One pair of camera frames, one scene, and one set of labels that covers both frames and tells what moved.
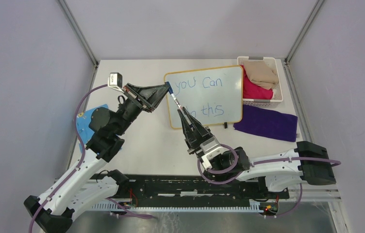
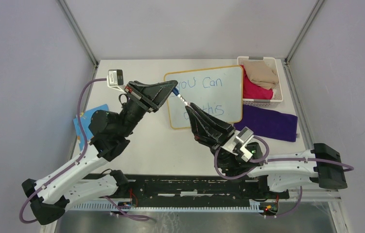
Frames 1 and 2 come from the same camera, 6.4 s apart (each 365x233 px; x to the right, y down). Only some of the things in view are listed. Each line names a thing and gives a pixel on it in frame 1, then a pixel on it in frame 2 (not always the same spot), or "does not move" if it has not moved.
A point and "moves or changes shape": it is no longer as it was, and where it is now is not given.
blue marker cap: x=170 y=90 moves or changes shape
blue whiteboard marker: x=176 y=101 to x=183 y=100
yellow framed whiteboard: x=214 y=95 does not move
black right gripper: x=192 y=141 to x=202 y=134
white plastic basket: x=262 y=87 does not move
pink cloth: x=252 y=90 does not move
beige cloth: x=262 y=73 does not move
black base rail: x=193 y=188 does not move
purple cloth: x=268 y=124 does not move
